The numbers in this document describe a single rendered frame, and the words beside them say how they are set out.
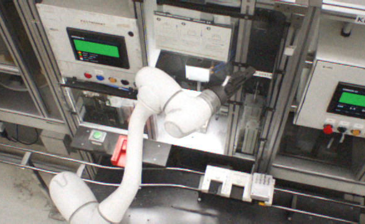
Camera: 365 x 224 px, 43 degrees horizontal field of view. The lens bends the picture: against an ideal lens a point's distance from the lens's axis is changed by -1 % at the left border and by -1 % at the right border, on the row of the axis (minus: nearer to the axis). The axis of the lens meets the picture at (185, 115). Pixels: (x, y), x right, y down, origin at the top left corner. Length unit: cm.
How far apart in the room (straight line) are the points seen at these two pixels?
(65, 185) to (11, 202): 182
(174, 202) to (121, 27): 115
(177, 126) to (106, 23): 58
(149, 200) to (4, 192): 136
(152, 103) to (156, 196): 115
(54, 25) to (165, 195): 116
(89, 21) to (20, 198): 197
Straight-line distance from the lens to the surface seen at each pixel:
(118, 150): 248
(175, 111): 154
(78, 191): 180
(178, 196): 265
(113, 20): 186
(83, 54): 205
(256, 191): 241
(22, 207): 356
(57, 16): 197
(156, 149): 253
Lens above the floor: 311
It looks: 57 degrees down
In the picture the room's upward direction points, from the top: 1 degrees counter-clockwise
